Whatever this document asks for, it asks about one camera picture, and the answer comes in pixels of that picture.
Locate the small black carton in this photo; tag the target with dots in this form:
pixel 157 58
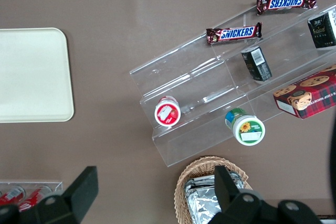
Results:
pixel 257 64
pixel 324 30

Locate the red tartan cookie box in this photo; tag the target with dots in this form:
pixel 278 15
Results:
pixel 312 95

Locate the stacked foil containers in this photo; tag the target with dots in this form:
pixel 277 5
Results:
pixel 199 200

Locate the red lid yogurt cup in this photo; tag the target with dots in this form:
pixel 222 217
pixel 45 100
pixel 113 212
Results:
pixel 167 112

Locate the Snickers chocolate bar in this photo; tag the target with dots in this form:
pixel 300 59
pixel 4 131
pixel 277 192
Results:
pixel 235 33
pixel 286 1

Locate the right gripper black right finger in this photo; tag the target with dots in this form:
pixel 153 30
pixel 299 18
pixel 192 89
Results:
pixel 236 208

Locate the beige plastic tray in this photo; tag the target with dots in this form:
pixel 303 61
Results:
pixel 34 74

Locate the clear acrylic stepped shelf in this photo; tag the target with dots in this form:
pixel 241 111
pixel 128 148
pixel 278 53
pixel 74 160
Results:
pixel 199 82

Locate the oval tan wicker basket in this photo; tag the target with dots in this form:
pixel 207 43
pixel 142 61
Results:
pixel 181 190

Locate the clear acrylic bottle rack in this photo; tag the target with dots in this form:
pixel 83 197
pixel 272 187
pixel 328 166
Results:
pixel 55 183

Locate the green lid yogurt cup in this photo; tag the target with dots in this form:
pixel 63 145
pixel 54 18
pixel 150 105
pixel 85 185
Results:
pixel 248 130

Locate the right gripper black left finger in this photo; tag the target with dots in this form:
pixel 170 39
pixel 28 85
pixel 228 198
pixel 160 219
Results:
pixel 71 203

